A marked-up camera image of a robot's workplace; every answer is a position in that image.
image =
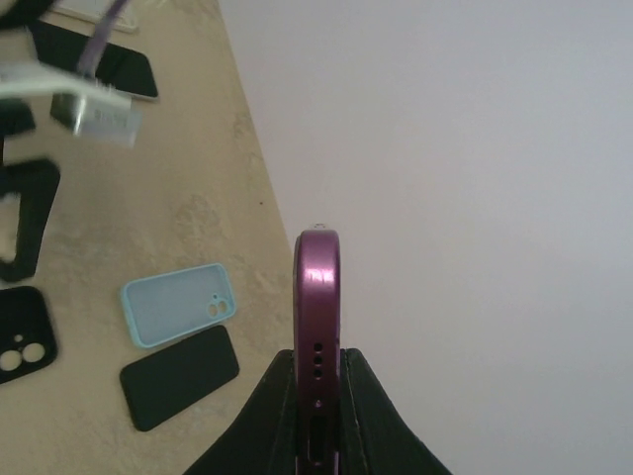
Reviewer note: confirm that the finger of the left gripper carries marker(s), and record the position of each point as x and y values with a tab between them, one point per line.
35	182

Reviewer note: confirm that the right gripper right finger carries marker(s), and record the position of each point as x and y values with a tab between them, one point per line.
373	437

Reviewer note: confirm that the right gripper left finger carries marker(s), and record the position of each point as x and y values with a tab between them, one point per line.
262	438

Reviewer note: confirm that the black smartphone from blue case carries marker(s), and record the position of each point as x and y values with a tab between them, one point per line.
162	385

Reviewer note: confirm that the silver smartphone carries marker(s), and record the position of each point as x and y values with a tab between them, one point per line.
125	69

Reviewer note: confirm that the black cased phone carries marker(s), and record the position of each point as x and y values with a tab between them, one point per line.
28	341

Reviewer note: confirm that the light blue cased phone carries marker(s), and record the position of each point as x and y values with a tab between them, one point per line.
168	306

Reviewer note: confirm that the purple edged black smartphone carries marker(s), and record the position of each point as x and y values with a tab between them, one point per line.
316	350

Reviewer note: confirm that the beige phone case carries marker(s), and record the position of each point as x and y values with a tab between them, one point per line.
92	11

